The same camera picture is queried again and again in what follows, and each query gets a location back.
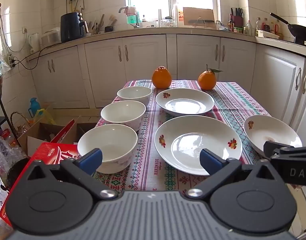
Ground green dish soap bottle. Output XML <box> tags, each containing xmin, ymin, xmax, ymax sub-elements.
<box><xmin>127</xmin><ymin>12</ymin><xmax>139</xmax><ymax>25</ymax></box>

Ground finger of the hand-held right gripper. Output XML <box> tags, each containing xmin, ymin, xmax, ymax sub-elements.
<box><xmin>264</xmin><ymin>141</ymin><xmax>306</xmax><ymax>160</ymax></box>

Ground white kitchen cabinets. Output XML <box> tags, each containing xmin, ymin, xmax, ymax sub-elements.
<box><xmin>28</xmin><ymin>33</ymin><xmax>306</xmax><ymax>145</ymax></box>

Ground black cooking pot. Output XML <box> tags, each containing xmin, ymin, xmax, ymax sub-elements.
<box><xmin>6</xmin><ymin>157</ymin><xmax>31</xmax><ymax>191</ymax></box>

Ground orange with green leaf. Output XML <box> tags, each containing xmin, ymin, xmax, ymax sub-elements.
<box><xmin>198</xmin><ymin>64</ymin><xmax>223</xmax><ymax>91</ymax></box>

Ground light stone countertop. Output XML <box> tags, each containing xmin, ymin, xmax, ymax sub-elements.
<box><xmin>26</xmin><ymin>26</ymin><xmax>306</xmax><ymax>62</ymax></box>

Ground white electric kettle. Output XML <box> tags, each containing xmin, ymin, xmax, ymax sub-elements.
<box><xmin>28</xmin><ymin>33</ymin><xmax>41</xmax><ymax>53</ymax></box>

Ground dark blue air fryer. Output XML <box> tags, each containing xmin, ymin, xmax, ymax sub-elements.
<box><xmin>60</xmin><ymin>11</ymin><xmax>88</xmax><ymax>43</ymax></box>

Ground row of seasoning bottles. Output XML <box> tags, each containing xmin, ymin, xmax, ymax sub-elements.
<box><xmin>255</xmin><ymin>17</ymin><xmax>282</xmax><ymax>36</ymax></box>

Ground red green patterned tablecloth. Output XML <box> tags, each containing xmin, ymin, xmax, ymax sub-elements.
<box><xmin>93</xmin><ymin>79</ymin><xmax>305</xmax><ymax>193</ymax></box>

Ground blue thermos jug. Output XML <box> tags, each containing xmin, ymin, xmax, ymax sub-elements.
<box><xmin>29</xmin><ymin>97</ymin><xmax>45</xmax><ymax>117</ymax></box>

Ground bumpy-topped orange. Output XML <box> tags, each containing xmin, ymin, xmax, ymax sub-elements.
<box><xmin>152</xmin><ymin>65</ymin><xmax>172</xmax><ymax>89</ymax></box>

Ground black utensil holder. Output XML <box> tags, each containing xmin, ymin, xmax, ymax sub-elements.
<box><xmin>104</xmin><ymin>15</ymin><xmax>118</xmax><ymax>33</ymax></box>

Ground stained white fruit-print plate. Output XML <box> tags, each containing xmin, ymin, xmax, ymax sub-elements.
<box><xmin>243</xmin><ymin>115</ymin><xmax>303</xmax><ymax>160</ymax></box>

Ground black wok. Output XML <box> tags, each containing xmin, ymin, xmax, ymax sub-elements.
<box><xmin>270</xmin><ymin>12</ymin><xmax>306</xmax><ymax>47</ymax></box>

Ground white rice cooker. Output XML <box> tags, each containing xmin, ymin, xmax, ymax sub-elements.
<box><xmin>40</xmin><ymin>29</ymin><xmax>61</xmax><ymax>47</ymax></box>

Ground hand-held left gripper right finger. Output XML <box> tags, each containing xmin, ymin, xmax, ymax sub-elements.
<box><xmin>187</xmin><ymin>148</ymin><xmax>279</xmax><ymax>200</ymax></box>

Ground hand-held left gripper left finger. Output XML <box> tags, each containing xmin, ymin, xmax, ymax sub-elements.
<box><xmin>28</xmin><ymin>148</ymin><xmax>118</xmax><ymax>200</ymax></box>

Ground wicker basket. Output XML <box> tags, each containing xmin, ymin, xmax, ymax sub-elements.
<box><xmin>9</xmin><ymin>111</ymin><xmax>31</xmax><ymax>141</ymax></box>

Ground white power strip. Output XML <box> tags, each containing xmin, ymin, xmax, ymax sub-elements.
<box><xmin>6</xmin><ymin>53</ymin><xmax>16</xmax><ymax>70</ymax></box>

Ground yellow plastic bag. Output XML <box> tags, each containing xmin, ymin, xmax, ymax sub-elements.
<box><xmin>33</xmin><ymin>108</ymin><xmax>56</xmax><ymax>126</ymax></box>

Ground white ceramic bowl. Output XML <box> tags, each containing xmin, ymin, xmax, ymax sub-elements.
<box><xmin>77</xmin><ymin>124</ymin><xmax>139</xmax><ymax>174</ymax></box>
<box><xmin>117</xmin><ymin>86</ymin><xmax>153</xmax><ymax>105</ymax></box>
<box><xmin>101</xmin><ymin>100</ymin><xmax>146</xmax><ymax>132</ymax></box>

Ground brown cardboard sheet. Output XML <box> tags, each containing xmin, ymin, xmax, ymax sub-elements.
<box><xmin>183</xmin><ymin>7</ymin><xmax>216</xmax><ymax>27</ymax></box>

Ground open cardboard box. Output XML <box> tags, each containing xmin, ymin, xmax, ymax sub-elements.
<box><xmin>17</xmin><ymin>116</ymin><xmax>78</xmax><ymax>157</ymax></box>

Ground glass jar with lid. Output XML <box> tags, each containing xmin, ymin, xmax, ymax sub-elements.
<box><xmin>160</xmin><ymin>16</ymin><xmax>178</xmax><ymax>28</ymax></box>

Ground knife block with knives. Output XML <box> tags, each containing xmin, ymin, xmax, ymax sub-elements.
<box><xmin>229</xmin><ymin>7</ymin><xmax>244</xmax><ymax>28</ymax></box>

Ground white rectangular container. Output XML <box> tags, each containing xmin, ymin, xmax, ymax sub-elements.
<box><xmin>257</xmin><ymin>29</ymin><xmax>280</xmax><ymax>40</ymax></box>

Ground metal kitchen faucet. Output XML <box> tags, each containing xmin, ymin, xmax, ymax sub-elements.
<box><xmin>118</xmin><ymin>6</ymin><xmax>140</xmax><ymax>28</ymax></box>

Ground white black-print plastic bag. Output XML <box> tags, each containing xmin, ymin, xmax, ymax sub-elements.
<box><xmin>0</xmin><ymin>130</ymin><xmax>14</xmax><ymax>233</ymax></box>

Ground red printed carton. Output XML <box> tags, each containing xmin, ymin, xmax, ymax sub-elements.
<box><xmin>0</xmin><ymin>142</ymin><xmax>81</xmax><ymax>228</ymax></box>

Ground black metal rack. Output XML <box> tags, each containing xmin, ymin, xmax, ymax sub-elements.
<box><xmin>0</xmin><ymin>80</ymin><xmax>21</xmax><ymax>145</ymax></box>

